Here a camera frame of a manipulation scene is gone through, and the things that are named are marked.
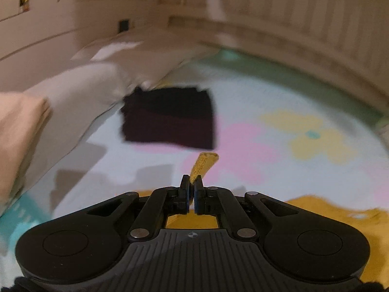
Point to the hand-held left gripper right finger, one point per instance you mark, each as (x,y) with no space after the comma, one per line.
(199,193)

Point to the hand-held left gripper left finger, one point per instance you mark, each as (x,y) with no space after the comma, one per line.
(184,192)

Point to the yellow knit garment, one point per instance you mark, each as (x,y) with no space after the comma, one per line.
(334,216)

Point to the dark folded cloth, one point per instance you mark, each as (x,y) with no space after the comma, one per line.
(170,118)

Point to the floral bed sheet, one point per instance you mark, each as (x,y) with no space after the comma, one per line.
(258,97)

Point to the beige pillow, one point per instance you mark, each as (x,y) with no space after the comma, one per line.
(82,97)

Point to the beige blanket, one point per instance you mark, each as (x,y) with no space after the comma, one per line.
(146,54)

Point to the peach pillow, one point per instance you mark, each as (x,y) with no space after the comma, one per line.
(18,140)

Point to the wooden headboard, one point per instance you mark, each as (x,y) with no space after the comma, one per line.
(288,15)

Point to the dark wall outlet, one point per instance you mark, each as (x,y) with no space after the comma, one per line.
(123,26)

